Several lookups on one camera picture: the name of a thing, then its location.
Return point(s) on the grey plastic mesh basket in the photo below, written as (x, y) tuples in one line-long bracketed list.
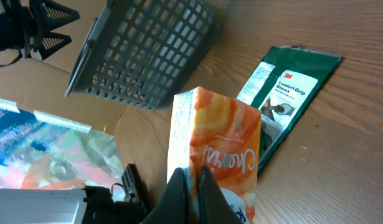
[(141, 53)]

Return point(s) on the brown cardboard box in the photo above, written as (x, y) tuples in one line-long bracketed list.
[(40, 85)]

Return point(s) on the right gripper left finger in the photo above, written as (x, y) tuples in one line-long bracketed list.
[(173, 205)]

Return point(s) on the green 3M gloves package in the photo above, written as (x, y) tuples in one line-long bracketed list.
[(282, 86)]

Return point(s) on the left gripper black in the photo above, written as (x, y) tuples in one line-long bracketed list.
[(19, 27)]

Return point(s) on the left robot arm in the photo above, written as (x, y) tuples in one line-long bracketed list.
[(86, 205)]

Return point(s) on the orange tissue pack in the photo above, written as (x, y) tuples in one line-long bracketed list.
[(223, 134)]

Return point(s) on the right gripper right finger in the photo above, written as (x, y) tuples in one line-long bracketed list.
[(213, 207)]

